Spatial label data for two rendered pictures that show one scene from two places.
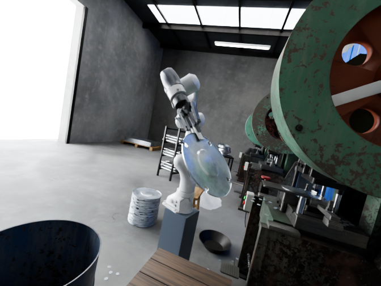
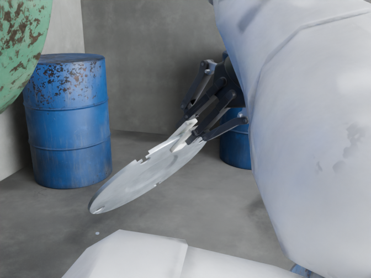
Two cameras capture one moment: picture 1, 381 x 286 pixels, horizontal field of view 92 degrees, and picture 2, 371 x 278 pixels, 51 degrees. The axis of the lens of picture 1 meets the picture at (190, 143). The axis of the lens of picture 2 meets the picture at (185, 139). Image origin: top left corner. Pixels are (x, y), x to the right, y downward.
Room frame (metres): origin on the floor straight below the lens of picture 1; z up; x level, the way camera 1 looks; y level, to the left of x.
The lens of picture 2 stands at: (1.48, -0.01, 1.22)
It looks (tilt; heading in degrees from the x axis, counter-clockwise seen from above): 19 degrees down; 181
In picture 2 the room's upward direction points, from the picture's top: straight up
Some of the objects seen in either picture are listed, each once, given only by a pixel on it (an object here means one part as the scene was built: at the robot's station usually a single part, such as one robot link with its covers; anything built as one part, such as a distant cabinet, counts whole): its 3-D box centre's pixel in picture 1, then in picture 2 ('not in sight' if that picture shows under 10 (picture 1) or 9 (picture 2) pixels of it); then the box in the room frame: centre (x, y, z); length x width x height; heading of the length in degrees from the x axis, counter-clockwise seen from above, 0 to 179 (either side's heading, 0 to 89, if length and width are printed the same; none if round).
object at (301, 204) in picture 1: (301, 204); not in sight; (0.91, -0.61, 0.75); 0.03 x 0.03 x 0.10; 76
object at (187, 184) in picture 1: (185, 172); not in sight; (1.24, 0.00, 0.71); 0.18 x 0.11 x 0.25; 105
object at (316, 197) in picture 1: (314, 198); not in sight; (1.05, -0.77, 0.76); 0.15 x 0.09 x 0.05; 166
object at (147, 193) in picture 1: (147, 193); not in sight; (1.80, 0.33, 0.28); 0.29 x 0.29 x 0.01
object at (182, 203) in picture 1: (180, 197); not in sight; (1.27, 0.00, 0.52); 0.22 x 0.19 x 0.14; 59
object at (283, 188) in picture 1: (282, 197); not in sight; (1.09, -0.61, 0.72); 0.25 x 0.14 x 0.14; 76
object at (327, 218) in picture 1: (329, 210); not in sight; (0.88, -0.74, 0.76); 0.17 x 0.06 x 0.10; 166
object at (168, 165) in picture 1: (174, 152); not in sight; (3.48, 0.26, 0.47); 0.46 x 0.43 x 0.95; 56
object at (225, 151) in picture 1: (222, 161); not in sight; (4.16, -0.80, 0.40); 0.45 x 0.40 x 0.79; 178
